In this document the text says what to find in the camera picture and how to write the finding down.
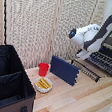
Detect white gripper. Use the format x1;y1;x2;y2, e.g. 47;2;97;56
75;48;94;63

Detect open black oven door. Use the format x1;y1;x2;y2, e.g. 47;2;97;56
68;57;104;83

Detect dark blue flat board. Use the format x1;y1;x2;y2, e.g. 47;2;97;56
47;54;83;88

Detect red plastic cup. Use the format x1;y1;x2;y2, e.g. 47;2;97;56
36;61;51;78

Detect yellow food sticks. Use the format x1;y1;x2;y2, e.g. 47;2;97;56
36;77;53;91

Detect white bowl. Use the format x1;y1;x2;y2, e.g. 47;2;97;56
32;75;55;95

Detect woven beige folding screen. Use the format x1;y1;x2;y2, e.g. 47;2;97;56
0;0;112;81

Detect black fabric storage box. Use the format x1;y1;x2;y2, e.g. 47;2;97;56
0;43;43;112

